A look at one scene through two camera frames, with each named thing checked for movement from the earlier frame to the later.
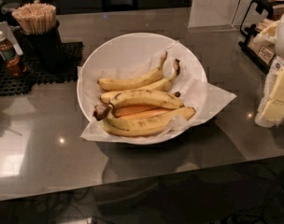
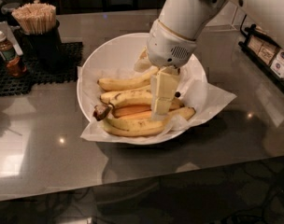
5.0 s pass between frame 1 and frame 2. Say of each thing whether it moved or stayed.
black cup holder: stayed
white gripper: moved
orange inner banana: stayed
